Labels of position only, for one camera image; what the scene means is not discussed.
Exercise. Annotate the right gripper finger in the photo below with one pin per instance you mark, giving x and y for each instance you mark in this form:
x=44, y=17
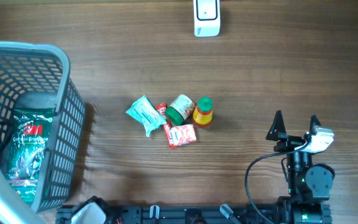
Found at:
x=314, y=124
x=277, y=131

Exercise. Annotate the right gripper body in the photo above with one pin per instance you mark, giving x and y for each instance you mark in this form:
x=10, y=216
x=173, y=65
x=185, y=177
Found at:
x=289, y=144

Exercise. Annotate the red yellow sauce bottle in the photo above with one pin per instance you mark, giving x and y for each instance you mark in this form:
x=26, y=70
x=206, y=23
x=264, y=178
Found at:
x=203, y=114

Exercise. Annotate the small red white snack packet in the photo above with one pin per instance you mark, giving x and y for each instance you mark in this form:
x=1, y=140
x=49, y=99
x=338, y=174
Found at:
x=184, y=134

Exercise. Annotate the green cap white jar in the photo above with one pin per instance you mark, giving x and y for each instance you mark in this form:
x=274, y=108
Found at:
x=180, y=109

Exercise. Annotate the red stick sachet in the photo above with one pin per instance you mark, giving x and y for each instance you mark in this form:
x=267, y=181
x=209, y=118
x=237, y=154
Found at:
x=161, y=108

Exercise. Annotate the teal wet wipes pack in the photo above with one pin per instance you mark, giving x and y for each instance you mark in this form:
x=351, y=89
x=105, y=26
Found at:
x=144, y=112

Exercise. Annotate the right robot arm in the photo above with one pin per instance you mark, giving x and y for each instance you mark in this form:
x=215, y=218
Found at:
x=309, y=184

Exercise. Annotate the white barcode scanner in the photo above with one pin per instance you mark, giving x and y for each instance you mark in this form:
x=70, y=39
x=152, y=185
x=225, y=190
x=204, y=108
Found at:
x=207, y=18

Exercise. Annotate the green 3M gloves package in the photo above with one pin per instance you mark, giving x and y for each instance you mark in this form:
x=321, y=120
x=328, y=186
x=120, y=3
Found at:
x=27, y=152

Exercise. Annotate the grey plastic shopping basket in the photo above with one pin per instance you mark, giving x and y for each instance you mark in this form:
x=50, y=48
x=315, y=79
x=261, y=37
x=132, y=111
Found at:
x=26, y=68

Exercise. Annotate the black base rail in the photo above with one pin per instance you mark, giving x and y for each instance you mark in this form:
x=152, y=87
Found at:
x=245, y=214

